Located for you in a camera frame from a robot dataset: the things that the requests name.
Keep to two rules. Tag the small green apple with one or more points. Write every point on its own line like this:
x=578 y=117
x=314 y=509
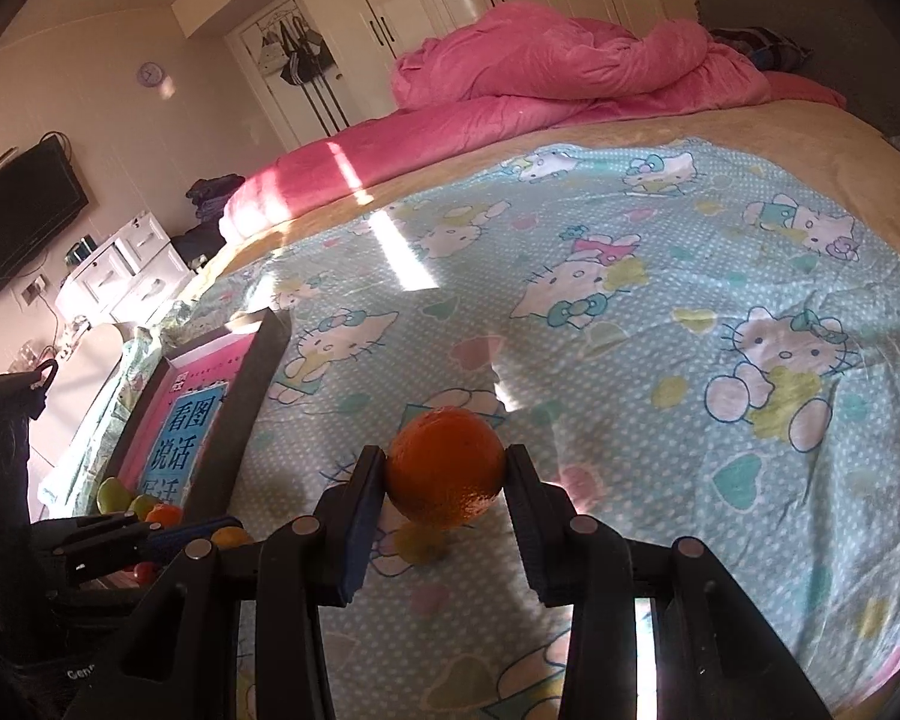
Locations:
x=112 y=495

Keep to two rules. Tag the black flat television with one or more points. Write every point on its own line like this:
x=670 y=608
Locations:
x=22 y=225

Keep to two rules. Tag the wall socket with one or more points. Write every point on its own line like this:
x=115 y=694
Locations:
x=34 y=291

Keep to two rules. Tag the white desk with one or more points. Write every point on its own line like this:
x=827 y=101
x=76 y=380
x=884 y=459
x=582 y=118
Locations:
x=82 y=390

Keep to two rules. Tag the beige blanket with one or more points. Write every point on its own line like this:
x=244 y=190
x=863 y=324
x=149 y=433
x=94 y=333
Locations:
x=795 y=127

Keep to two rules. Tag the purple wall clock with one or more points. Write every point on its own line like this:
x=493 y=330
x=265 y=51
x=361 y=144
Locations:
x=150 y=73

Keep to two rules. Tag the pile of dark clothes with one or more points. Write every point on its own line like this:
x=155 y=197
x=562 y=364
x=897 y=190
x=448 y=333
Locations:
x=214 y=191

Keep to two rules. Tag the white hanging bag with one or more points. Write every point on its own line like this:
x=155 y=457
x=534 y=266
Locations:
x=270 y=52

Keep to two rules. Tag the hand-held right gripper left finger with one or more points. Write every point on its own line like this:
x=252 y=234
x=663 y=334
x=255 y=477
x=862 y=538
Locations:
x=364 y=517

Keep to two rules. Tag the black striped hanging bag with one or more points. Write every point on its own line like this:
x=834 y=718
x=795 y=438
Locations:
x=307 y=60

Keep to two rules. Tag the large green apple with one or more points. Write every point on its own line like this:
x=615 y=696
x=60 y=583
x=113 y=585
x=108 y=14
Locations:
x=144 y=506

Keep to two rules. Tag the dark checked pillow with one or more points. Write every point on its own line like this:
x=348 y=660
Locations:
x=765 y=45

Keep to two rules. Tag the white drawer cabinet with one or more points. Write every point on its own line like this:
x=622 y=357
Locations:
x=120 y=270

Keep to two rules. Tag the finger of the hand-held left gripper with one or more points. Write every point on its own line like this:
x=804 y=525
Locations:
x=195 y=529
x=94 y=529

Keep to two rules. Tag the grey headboard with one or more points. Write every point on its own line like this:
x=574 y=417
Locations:
x=832 y=37

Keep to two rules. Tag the small mandarin orange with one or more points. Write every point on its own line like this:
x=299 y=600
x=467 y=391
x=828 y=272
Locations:
x=166 y=516

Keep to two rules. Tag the clear cosmetics organizer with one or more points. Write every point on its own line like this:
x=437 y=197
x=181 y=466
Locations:
x=30 y=352

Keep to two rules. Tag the white door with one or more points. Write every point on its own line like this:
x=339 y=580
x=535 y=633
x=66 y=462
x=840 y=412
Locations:
x=270 y=112

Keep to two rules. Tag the black stand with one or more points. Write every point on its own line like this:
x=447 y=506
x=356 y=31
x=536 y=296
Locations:
x=7 y=450

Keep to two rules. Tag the pink book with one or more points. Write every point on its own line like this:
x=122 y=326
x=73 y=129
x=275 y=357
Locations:
x=195 y=420

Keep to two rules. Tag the small orange-green tomato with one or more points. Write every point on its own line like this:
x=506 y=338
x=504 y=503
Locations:
x=232 y=538

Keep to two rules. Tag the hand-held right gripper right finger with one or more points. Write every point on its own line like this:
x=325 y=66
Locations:
x=529 y=525

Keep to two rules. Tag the dark brown tray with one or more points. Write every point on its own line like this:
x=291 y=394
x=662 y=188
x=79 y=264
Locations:
x=255 y=390

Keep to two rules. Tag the pink bedsheet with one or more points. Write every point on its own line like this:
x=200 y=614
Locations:
x=330 y=172

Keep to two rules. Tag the pink duvet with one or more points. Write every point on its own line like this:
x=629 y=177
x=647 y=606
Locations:
x=532 y=52

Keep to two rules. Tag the dark green jars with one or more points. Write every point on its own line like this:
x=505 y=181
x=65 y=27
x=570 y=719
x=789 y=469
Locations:
x=82 y=249

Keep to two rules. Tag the red tomato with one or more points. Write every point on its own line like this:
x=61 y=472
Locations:
x=144 y=574

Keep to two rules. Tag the large orange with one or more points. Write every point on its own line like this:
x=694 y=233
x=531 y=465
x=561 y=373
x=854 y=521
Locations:
x=445 y=465

